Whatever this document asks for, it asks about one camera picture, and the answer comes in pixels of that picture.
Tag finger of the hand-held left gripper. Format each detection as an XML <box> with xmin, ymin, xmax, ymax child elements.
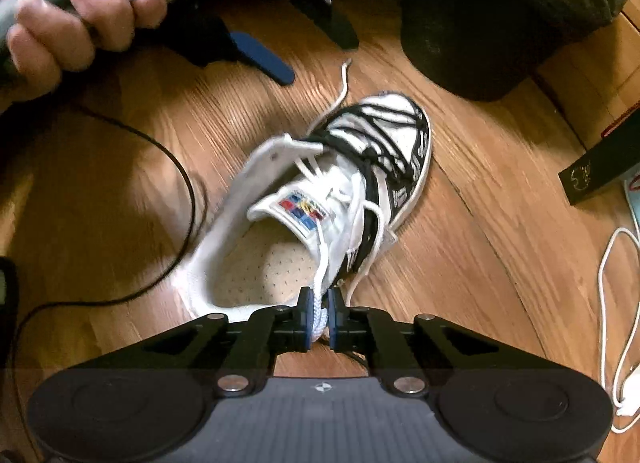
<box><xmin>287</xmin><ymin>0</ymin><xmax>361</xmax><ymax>51</ymax></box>
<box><xmin>220</xmin><ymin>31</ymin><xmax>296</xmax><ymax>89</ymax></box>

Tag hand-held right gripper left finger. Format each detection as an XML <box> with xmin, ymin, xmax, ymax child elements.
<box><xmin>132</xmin><ymin>288</ymin><xmax>318</xmax><ymax>395</ymax></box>

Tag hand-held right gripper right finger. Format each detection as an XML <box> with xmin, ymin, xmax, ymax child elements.
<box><xmin>327</xmin><ymin>288</ymin><xmax>507</xmax><ymax>395</ymax></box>

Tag white shoelace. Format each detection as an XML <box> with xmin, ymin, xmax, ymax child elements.
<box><xmin>292</xmin><ymin>59</ymin><xmax>398</xmax><ymax>346</ymax></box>

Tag white and black sneaker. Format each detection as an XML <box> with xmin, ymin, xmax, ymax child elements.
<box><xmin>172</xmin><ymin>90</ymin><xmax>433</xmax><ymax>326</ymax></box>

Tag person's left hand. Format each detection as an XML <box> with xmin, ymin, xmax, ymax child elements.
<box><xmin>0</xmin><ymin>0</ymin><xmax>169</xmax><ymax>115</ymax></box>

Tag black shoelace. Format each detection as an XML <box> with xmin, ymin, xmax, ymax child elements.
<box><xmin>305</xmin><ymin>106</ymin><xmax>431</xmax><ymax>275</ymax></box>

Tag black trash bin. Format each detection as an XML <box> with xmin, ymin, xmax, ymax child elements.
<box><xmin>400</xmin><ymin>0</ymin><xmax>616</xmax><ymax>103</ymax></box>

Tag light blue box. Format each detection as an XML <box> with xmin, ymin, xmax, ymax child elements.
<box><xmin>622</xmin><ymin>178</ymin><xmax>640</xmax><ymax>246</ymax></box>

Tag black cable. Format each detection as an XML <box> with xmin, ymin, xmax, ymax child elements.
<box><xmin>10</xmin><ymin>107</ymin><xmax>207</xmax><ymax>394</ymax></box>

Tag black gift bag red cord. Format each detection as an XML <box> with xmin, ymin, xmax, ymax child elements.
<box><xmin>558</xmin><ymin>108</ymin><xmax>640</xmax><ymax>206</ymax></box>

